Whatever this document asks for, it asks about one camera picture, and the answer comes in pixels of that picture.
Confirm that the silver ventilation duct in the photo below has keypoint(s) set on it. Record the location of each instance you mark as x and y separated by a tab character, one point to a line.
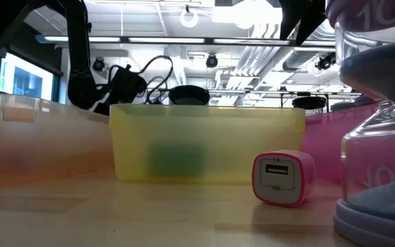
303	58

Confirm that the white ceiling pipes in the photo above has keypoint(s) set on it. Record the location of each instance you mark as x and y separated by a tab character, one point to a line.
262	58

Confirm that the long ceiling light bar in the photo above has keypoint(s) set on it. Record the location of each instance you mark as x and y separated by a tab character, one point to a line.
166	40

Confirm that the lavender sand hourglass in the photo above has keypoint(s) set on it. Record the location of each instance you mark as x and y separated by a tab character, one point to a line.
365	100
379	68

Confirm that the room window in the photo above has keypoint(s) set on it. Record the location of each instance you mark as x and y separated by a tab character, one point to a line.
26	79

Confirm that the red white USB charger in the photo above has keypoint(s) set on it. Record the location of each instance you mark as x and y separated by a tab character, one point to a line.
281	180

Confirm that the teal-capped sand hourglass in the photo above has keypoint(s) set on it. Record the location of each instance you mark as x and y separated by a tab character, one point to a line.
343	106

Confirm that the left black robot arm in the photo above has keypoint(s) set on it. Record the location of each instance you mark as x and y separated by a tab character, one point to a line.
79	51

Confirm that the orange translucent plastic bin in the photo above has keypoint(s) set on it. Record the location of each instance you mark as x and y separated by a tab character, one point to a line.
29	151

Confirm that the black ceiling spotlight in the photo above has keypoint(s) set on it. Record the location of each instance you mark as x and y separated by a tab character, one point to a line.
98	64
325	61
212	61

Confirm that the red translucent plastic bin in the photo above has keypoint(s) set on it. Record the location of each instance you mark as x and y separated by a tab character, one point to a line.
321	151

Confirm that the yellow translucent plastic bin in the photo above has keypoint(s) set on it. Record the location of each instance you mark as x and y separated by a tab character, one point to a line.
235	144

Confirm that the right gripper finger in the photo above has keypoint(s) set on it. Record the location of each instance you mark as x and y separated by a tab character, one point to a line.
290	17
314	17

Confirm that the teal rectangular item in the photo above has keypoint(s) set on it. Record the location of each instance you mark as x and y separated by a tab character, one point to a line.
177	159

